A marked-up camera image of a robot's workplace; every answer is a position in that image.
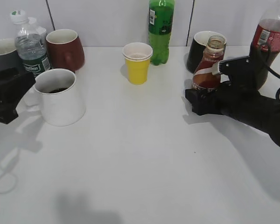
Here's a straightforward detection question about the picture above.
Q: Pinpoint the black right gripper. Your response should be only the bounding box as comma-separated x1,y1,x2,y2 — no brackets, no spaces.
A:
185,56,267,116

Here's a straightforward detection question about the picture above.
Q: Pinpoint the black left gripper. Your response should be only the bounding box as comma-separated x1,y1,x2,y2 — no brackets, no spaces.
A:
0,68,35,124

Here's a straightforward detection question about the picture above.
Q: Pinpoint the Nescafe coffee bottle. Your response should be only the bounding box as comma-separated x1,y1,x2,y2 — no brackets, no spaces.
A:
192,35,225,91

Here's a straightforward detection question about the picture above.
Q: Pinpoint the white ceramic mug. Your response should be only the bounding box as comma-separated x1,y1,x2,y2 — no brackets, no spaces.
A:
33,68,86,126

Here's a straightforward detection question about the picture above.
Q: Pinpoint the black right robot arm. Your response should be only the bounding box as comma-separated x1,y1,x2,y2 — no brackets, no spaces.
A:
185,56,280,147

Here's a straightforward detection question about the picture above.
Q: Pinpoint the yellow paper cup stack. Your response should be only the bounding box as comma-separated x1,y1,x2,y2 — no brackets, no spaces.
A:
122,42,153,85

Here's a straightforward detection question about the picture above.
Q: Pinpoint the dark grey ceramic mug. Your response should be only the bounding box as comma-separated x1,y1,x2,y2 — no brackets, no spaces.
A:
0,38,25,73

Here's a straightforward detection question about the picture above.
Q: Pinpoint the clear water bottle green label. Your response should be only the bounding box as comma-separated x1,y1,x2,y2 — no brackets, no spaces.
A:
10,10,51,77

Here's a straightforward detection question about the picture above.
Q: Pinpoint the black ceramic mug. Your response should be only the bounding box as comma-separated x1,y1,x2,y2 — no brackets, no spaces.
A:
186,31,227,74

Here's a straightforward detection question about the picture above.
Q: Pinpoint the cola bottle red label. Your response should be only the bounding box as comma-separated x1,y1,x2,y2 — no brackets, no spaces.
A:
249,0,280,90

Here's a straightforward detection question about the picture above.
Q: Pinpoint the dark red ceramic mug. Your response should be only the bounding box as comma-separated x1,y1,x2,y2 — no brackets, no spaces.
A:
46,29,85,72

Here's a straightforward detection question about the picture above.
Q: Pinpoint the green soda bottle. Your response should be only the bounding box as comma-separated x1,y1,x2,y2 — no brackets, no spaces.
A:
148,0,175,66

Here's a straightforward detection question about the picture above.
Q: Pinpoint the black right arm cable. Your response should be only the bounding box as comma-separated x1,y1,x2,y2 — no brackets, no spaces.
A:
253,43,280,102

